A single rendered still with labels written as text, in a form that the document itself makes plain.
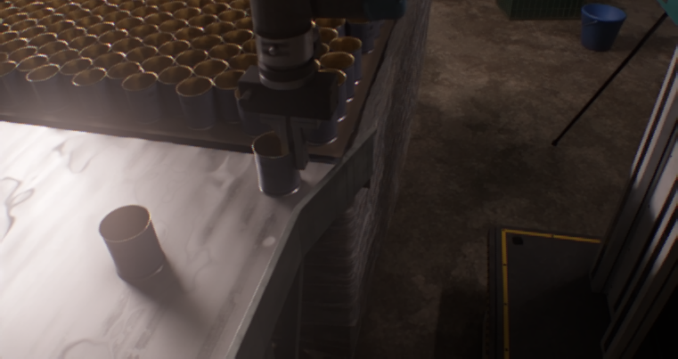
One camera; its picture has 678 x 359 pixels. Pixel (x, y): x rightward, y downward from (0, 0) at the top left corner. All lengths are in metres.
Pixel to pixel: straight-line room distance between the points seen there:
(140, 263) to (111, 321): 0.08
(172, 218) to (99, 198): 0.15
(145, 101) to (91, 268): 0.38
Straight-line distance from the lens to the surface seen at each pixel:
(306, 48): 0.67
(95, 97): 1.12
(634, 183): 1.52
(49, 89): 1.19
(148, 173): 0.92
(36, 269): 0.83
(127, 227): 0.76
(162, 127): 1.05
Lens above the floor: 1.61
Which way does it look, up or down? 38 degrees down
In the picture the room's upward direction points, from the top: 2 degrees counter-clockwise
